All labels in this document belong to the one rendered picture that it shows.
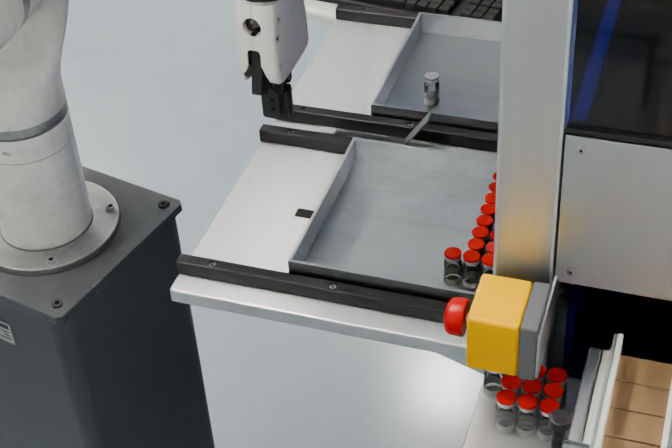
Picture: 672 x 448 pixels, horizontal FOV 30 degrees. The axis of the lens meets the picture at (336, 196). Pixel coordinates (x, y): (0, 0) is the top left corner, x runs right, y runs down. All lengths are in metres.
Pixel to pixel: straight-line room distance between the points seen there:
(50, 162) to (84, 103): 1.95
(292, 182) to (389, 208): 0.14
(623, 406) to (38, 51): 0.78
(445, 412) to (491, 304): 1.29
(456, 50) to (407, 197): 0.36
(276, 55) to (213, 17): 2.49
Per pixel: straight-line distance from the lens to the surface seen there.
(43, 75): 1.53
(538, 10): 1.14
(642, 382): 1.35
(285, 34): 1.35
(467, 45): 1.94
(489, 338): 1.27
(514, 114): 1.20
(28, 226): 1.63
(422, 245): 1.56
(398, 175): 1.68
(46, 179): 1.58
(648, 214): 1.25
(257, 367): 2.66
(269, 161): 1.72
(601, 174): 1.23
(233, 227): 1.62
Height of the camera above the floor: 1.91
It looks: 38 degrees down
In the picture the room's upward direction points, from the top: 4 degrees counter-clockwise
